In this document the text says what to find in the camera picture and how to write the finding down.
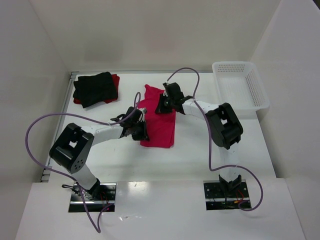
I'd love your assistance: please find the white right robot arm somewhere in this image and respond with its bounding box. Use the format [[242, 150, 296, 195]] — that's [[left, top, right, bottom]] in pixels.
[[155, 82, 244, 197]]

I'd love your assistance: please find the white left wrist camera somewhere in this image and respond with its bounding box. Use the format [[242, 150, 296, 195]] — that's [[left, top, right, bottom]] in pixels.
[[140, 107, 147, 114]]

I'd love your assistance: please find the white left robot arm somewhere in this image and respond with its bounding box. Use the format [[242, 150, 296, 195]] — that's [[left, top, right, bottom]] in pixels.
[[49, 106, 150, 199]]

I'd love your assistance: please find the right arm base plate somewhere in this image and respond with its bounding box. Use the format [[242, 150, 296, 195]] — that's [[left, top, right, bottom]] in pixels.
[[203, 180, 252, 211]]

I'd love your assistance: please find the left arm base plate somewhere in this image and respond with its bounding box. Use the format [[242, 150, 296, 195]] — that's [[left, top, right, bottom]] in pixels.
[[61, 183, 117, 213]]

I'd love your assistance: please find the black folded t shirt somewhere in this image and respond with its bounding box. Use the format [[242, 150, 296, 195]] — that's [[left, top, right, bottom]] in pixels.
[[73, 71, 119, 109]]

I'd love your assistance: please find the white plastic basket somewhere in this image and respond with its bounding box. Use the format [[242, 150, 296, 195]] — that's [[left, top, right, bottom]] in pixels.
[[212, 61, 270, 116]]

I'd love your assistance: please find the pink t shirt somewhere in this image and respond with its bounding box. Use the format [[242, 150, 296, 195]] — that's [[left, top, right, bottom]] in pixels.
[[138, 84, 176, 149]]

